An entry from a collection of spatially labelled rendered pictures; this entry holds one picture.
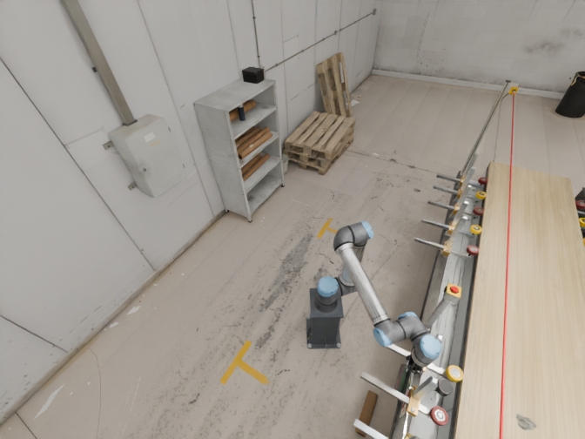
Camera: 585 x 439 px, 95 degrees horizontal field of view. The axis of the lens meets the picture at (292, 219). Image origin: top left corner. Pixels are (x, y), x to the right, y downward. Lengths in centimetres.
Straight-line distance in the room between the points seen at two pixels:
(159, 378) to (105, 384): 47
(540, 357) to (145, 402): 285
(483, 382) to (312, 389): 130
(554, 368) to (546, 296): 49
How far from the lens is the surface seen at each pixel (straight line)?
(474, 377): 201
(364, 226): 164
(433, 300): 238
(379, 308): 146
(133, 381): 309
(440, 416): 187
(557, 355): 233
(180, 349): 301
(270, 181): 413
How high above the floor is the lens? 263
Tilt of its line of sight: 46 degrees down
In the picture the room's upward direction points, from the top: 3 degrees counter-clockwise
